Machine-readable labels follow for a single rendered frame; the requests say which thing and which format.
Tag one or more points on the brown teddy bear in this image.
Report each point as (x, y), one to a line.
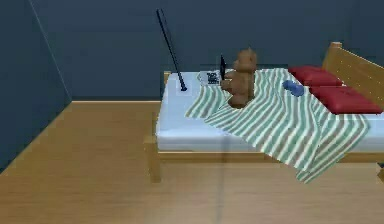
(242, 80)

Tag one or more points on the green striped blanket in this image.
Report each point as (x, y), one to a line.
(286, 126)

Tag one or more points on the blue cloth lump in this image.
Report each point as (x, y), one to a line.
(293, 87)

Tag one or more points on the wooden bed with white mattress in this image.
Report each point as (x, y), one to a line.
(180, 126)

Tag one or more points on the long black stick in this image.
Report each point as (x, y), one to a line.
(170, 50)

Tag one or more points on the red pillow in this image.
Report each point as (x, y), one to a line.
(346, 100)
(315, 76)

